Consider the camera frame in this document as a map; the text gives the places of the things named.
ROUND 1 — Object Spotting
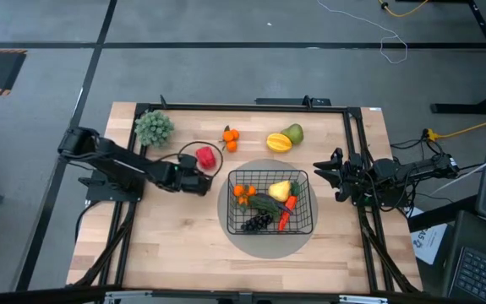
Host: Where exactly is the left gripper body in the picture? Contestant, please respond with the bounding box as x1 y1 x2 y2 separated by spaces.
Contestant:
153 161 189 194

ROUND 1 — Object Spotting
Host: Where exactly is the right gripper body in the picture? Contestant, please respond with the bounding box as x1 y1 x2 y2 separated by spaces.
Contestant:
334 154 381 203

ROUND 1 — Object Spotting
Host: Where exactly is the red bell pepper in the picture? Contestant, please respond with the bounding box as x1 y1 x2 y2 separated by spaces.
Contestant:
194 145 218 171

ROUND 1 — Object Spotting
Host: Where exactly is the orange cluster with leaves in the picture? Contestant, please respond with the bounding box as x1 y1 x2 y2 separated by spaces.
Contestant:
232 183 259 208
221 124 241 154

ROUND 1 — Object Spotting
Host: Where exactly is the orange-red carrot with green top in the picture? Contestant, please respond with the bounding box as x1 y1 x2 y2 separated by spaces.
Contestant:
277 180 303 232

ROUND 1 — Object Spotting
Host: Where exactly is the yellow pear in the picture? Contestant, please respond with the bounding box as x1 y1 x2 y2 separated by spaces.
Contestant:
267 180 293 204

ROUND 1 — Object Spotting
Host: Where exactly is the purple eggplant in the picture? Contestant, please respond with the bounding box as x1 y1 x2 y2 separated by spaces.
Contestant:
257 192 295 216

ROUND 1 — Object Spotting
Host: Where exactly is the dark green cucumber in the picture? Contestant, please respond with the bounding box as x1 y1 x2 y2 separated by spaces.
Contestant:
248 194 281 220

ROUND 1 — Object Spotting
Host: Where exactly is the black grape bunch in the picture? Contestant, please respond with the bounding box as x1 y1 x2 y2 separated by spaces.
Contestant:
240 213 275 233

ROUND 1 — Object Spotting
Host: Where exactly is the round grey placemat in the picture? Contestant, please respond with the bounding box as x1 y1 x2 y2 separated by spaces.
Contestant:
216 158 319 260

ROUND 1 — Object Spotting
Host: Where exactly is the white printed paper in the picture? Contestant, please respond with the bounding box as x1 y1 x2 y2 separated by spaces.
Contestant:
411 206 449 266

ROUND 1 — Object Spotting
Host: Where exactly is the black laptop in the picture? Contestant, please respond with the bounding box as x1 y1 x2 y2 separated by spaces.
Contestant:
447 210 486 304

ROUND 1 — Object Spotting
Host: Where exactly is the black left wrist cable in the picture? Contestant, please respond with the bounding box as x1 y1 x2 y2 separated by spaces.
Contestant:
156 140 225 181

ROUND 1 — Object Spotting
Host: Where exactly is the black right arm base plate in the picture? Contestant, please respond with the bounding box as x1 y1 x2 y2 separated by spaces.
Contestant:
352 189 412 209

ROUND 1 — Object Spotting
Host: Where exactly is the black power cable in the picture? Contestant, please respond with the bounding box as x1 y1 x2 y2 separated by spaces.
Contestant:
390 137 442 158

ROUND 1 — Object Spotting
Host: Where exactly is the black wire basket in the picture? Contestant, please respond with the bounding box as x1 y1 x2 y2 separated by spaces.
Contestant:
226 168 314 236

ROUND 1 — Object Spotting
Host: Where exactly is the black aluminium table frame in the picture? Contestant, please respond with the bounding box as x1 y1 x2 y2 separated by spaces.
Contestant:
67 95 423 296

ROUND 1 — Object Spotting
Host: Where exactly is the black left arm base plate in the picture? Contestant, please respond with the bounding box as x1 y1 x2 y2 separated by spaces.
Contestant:
77 175 145 203

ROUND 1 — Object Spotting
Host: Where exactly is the black mount bar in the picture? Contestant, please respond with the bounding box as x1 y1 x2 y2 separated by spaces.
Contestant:
254 95 332 107

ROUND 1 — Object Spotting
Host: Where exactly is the yellow extension cord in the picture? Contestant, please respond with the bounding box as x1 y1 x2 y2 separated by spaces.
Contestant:
422 120 486 143

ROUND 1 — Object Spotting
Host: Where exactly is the black desk leg frame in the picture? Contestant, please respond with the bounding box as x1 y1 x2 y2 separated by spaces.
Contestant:
430 0 486 115

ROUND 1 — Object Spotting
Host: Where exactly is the white floor cable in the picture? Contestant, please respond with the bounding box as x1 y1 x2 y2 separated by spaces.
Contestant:
316 0 409 65

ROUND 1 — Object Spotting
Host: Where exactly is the yellow floor cable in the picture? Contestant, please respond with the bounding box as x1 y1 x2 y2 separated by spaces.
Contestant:
377 0 429 19

